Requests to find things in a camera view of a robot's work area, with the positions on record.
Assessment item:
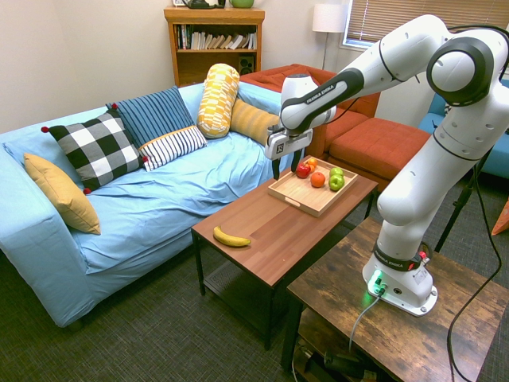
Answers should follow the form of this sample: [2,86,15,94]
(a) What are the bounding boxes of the grey base cable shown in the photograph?
[348,292,383,353]

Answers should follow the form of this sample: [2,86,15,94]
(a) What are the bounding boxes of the yellow patterned bolster pillow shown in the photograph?
[196,63,241,139]

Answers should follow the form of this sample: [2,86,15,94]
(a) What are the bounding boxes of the rustic wooden robot stand table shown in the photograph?
[286,216,509,382]

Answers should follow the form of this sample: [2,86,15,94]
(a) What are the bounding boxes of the black equipment under stand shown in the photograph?
[292,345,379,382]

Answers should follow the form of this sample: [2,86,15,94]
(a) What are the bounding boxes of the wooden serving tray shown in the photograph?
[267,156,359,219]

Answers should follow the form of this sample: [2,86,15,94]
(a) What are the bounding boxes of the white shade floor lamp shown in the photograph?
[312,3,349,71]

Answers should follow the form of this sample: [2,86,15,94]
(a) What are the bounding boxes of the blue striped pillow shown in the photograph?
[105,86,196,149]

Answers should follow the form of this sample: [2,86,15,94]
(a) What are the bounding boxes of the white navy striped pillow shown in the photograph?
[138,125,208,173]

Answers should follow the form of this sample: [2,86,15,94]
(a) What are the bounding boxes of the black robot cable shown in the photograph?
[445,24,509,382]

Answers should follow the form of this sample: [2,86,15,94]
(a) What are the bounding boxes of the mustard striped pillow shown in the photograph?
[229,98,281,145]

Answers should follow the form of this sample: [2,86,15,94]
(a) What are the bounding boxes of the black white checked pillow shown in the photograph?
[41,103,149,196]

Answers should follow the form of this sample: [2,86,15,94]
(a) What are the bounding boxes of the row of paperback books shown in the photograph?
[176,24,258,51]

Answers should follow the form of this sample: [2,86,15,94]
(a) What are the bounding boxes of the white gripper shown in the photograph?
[264,125,314,181]

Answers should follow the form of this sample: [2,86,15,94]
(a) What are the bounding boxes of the yellow banana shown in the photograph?
[212,225,252,248]

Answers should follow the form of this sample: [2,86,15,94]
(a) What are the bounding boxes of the wooden window blinds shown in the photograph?
[344,0,509,51]

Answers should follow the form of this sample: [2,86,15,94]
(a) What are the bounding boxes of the wooden bookshelf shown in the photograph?
[163,6,266,88]

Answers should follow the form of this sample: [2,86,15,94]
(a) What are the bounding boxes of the plain mustard pillow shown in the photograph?
[22,153,102,236]

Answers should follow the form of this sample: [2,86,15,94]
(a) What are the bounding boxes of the black object on bookshelf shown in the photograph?
[185,0,226,10]

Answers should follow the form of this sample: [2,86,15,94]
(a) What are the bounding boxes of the blue armchair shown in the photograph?
[417,77,509,180]

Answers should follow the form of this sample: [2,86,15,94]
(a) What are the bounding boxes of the wooden coffee table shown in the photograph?
[191,166,379,351]

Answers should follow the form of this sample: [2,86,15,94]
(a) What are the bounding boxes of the black camera tripod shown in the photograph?
[433,146,509,254]

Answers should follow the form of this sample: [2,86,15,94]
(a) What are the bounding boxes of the light blue sofa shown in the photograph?
[0,81,303,329]

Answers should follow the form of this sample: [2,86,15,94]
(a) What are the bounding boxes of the orange cushion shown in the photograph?
[491,198,509,237]

